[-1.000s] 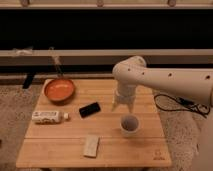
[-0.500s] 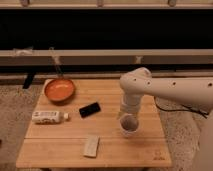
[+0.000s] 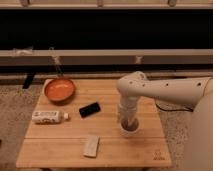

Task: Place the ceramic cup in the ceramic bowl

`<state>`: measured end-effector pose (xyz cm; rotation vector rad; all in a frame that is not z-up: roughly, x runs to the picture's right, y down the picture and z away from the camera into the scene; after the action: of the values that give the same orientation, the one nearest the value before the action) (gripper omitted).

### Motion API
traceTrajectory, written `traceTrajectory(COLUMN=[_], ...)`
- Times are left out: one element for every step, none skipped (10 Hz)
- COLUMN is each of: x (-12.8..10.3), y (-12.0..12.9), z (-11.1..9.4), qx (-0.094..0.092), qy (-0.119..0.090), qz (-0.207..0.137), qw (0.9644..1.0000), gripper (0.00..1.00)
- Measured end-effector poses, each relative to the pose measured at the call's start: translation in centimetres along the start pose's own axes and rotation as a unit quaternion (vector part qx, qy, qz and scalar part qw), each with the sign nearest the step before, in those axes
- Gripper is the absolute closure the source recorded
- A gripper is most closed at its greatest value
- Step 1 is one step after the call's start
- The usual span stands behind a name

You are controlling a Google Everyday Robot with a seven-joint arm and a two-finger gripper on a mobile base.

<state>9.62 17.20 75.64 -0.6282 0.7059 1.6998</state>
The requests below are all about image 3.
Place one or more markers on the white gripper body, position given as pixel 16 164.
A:
pixel 127 113

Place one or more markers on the wooden table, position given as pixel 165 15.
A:
pixel 62 145

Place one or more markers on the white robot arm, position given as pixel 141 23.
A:
pixel 194 93

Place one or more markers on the orange ceramic bowl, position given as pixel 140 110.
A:
pixel 59 90

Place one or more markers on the black smartphone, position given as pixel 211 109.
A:
pixel 89 109

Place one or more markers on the white plastic bottle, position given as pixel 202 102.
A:
pixel 49 117

